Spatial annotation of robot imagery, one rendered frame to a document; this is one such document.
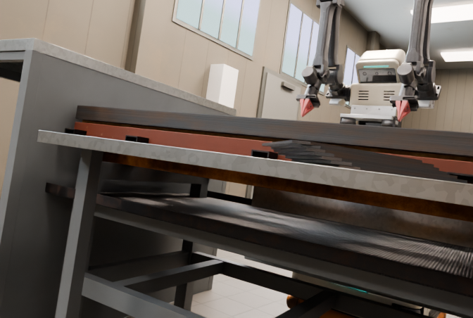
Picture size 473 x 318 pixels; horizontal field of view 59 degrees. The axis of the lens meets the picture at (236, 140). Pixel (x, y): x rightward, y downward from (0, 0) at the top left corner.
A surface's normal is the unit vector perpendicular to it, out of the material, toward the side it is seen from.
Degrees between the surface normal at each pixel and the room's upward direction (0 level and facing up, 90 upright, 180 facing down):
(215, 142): 90
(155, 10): 90
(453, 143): 90
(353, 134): 90
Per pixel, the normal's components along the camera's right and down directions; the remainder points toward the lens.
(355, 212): -0.51, -0.11
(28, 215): 0.85, 0.09
